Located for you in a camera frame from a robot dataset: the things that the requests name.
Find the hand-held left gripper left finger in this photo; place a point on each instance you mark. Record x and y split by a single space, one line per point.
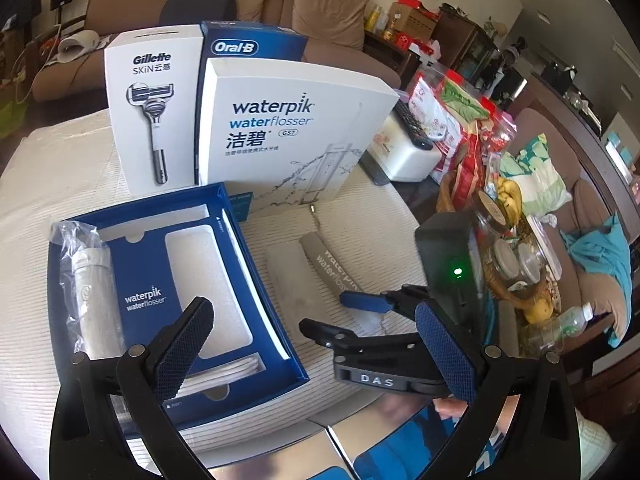
182 345

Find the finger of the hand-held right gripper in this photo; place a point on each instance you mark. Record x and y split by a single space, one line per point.
362 301
325 331

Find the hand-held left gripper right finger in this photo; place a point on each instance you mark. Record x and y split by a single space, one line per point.
445 355

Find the grey fabric pouch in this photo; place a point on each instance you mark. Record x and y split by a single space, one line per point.
295 280

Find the blue water flosser tray box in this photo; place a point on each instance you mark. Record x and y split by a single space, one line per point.
145 270

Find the white water flosser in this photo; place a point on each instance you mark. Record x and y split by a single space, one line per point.
92 285

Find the white Waterpik waterflosser box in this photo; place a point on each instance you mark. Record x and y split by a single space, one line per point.
280 160

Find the striped cloth-covered desktop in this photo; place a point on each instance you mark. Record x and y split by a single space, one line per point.
30 270

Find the wicker basket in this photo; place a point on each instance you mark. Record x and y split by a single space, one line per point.
452 195

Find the glass jar brown lid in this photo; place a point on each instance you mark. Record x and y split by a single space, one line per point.
492 212

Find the bunch of bananas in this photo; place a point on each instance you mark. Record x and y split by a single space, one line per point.
510 195

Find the white printed tissue box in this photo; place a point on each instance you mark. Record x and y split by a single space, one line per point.
405 160

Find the reflective metal box blue print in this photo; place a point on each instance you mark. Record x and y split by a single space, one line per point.
380 450

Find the clear plastic bottle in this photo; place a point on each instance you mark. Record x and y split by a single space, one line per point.
560 330

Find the green white printed pillow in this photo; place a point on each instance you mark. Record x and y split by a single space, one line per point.
537 170

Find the black remote control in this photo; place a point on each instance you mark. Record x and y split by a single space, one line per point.
412 125

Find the teal cloth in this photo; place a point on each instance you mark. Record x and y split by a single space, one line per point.
595 260

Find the white red snack bag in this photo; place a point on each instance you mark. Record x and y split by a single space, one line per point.
432 105

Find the green printed snack bag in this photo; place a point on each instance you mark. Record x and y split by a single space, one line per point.
467 100

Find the dark wooden cabinet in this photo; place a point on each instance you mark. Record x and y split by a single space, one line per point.
465 50

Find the cardboard box red top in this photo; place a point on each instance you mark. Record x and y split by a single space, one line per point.
412 20

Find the yellow bottle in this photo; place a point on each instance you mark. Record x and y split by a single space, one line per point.
375 20

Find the white razor box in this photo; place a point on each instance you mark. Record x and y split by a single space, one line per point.
150 85

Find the beige smooth sofa cushion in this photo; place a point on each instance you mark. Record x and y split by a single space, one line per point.
330 5

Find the blue toothbrush box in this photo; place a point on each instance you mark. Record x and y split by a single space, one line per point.
260 40

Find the white curved appliance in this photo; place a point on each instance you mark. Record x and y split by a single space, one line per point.
80 42

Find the dark lumbar pillow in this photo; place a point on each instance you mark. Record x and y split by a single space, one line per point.
200 7

